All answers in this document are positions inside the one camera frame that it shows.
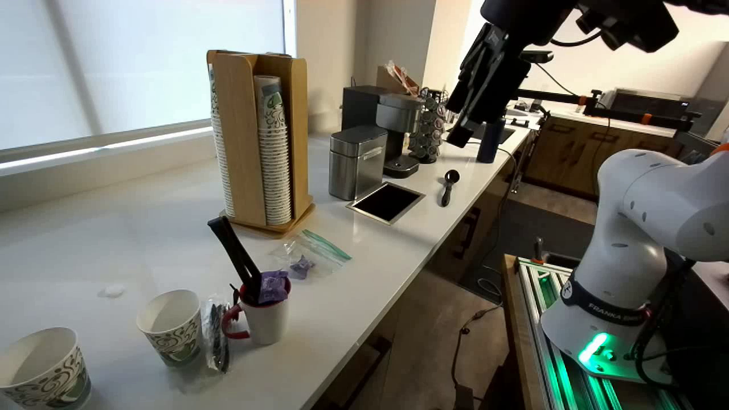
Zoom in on silver metal canister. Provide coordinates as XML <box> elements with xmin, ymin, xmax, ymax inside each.
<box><xmin>329</xmin><ymin>125</ymin><xmax>388</xmax><ymax>201</ymax></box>

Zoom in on white cup red interior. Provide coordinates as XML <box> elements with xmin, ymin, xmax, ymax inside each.
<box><xmin>223</xmin><ymin>271</ymin><xmax>292</xmax><ymax>346</ymax></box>

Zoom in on stack of paper cups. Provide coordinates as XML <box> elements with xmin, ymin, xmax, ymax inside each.
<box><xmin>256</xmin><ymin>75</ymin><xmax>292</xmax><ymax>226</ymax></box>

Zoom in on wooden cabinet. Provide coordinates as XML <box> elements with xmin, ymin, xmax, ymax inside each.
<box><xmin>524</xmin><ymin>116</ymin><xmax>679</xmax><ymax>201</ymax></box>

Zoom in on black coffee machine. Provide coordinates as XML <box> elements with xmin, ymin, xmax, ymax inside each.
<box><xmin>343</xmin><ymin>88</ymin><xmax>422</xmax><ymax>179</ymax></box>

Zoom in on middle patterned paper cup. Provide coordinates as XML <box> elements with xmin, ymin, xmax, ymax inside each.
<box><xmin>134</xmin><ymin>289</ymin><xmax>202</xmax><ymax>368</ymax></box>

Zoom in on wooden cup dispenser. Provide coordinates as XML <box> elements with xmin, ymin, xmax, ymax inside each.
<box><xmin>207</xmin><ymin>51</ymin><xmax>312</xmax><ymax>233</ymax></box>

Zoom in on coffee pod carousel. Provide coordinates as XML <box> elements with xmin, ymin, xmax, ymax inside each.
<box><xmin>410</xmin><ymin>90</ymin><xmax>446</xmax><ymax>165</ymax></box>

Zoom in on small white lid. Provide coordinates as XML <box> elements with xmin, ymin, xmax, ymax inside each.
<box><xmin>101</xmin><ymin>283</ymin><xmax>128</xmax><ymax>299</ymax></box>

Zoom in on left patterned paper cup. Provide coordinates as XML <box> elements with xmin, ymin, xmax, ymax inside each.
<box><xmin>0</xmin><ymin>329</ymin><xmax>92</xmax><ymax>410</ymax></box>

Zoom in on black coffee scoop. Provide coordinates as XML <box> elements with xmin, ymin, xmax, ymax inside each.
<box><xmin>439</xmin><ymin>170</ymin><xmax>461</xmax><ymax>208</ymax></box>

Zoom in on black tongs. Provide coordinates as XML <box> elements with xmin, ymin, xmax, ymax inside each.
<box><xmin>209</xmin><ymin>216</ymin><xmax>262</xmax><ymax>301</ymax></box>

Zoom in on patterned paper cup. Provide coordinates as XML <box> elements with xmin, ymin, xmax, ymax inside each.
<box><xmin>0</xmin><ymin>329</ymin><xmax>92</xmax><ymax>410</ymax></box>
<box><xmin>134</xmin><ymin>289</ymin><xmax>202</xmax><ymax>368</ymax></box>

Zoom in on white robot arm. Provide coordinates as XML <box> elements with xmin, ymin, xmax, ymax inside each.
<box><xmin>446</xmin><ymin>0</ymin><xmax>729</xmax><ymax>383</ymax></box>

